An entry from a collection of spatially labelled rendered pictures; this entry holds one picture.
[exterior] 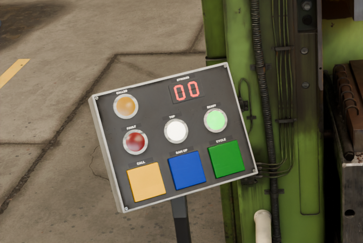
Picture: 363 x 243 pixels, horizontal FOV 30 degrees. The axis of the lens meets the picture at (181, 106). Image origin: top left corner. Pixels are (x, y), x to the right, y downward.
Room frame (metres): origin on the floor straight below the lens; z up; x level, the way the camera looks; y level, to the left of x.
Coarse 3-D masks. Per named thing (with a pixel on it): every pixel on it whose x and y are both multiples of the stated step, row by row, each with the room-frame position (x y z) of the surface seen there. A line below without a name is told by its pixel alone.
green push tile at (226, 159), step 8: (224, 144) 1.39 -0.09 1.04; (232, 144) 1.39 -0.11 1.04; (216, 152) 1.38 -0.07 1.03; (224, 152) 1.38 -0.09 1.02; (232, 152) 1.38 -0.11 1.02; (216, 160) 1.37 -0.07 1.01; (224, 160) 1.37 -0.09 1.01; (232, 160) 1.37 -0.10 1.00; (240, 160) 1.38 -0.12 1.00; (216, 168) 1.36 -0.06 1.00; (224, 168) 1.36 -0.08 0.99; (232, 168) 1.36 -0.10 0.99; (240, 168) 1.37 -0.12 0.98; (216, 176) 1.35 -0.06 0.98
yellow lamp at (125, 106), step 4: (120, 100) 1.41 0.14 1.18; (124, 100) 1.41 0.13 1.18; (128, 100) 1.41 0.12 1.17; (132, 100) 1.41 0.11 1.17; (116, 104) 1.40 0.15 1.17; (120, 104) 1.40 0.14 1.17; (124, 104) 1.41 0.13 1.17; (128, 104) 1.41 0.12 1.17; (132, 104) 1.41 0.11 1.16; (120, 108) 1.40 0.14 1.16; (124, 108) 1.40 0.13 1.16; (128, 108) 1.40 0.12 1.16; (132, 108) 1.40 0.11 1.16; (120, 112) 1.39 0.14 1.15; (124, 112) 1.40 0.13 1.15; (128, 112) 1.40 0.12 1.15; (132, 112) 1.40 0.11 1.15
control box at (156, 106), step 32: (224, 64) 1.50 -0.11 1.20; (96, 96) 1.41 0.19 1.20; (128, 96) 1.42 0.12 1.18; (160, 96) 1.43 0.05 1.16; (192, 96) 1.44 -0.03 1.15; (224, 96) 1.46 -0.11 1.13; (96, 128) 1.42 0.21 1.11; (128, 128) 1.38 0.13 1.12; (160, 128) 1.39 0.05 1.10; (192, 128) 1.41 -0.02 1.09; (224, 128) 1.42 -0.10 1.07; (128, 160) 1.34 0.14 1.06; (160, 160) 1.35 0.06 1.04; (128, 192) 1.30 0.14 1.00; (192, 192) 1.33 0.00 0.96
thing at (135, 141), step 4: (136, 132) 1.38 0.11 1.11; (128, 136) 1.37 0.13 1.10; (132, 136) 1.37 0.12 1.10; (136, 136) 1.37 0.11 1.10; (140, 136) 1.37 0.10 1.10; (128, 140) 1.36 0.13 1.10; (132, 140) 1.36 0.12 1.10; (136, 140) 1.36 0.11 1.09; (140, 140) 1.37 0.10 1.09; (144, 140) 1.37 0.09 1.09; (128, 144) 1.36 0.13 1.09; (132, 144) 1.36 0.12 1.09; (136, 144) 1.36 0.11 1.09; (140, 144) 1.36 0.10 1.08; (144, 144) 1.36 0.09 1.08; (132, 148) 1.35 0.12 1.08; (136, 148) 1.36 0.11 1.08; (140, 148) 1.36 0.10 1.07
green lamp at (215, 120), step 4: (212, 112) 1.43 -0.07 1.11; (216, 112) 1.43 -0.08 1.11; (208, 116) 1.42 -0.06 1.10; (212, 116) 1.43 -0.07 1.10; (216, 116) 1.43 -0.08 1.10; (220, 116) 1.43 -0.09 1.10; (208, 120) 1.42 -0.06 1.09; (212, 120) 1.42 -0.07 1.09; (216, 120) 1.42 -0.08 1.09; (220, 120) 1.42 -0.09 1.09; (224, 120) 1.43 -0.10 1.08; (208, 124) 1.41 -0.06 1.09; (212, 124) 1.41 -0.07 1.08; (216, 124) 1.42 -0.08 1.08; (220, 124) 1.42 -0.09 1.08; (212, 128) 1.41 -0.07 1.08; (216, 128) 1.41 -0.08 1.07; (220, 128) 1.41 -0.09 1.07
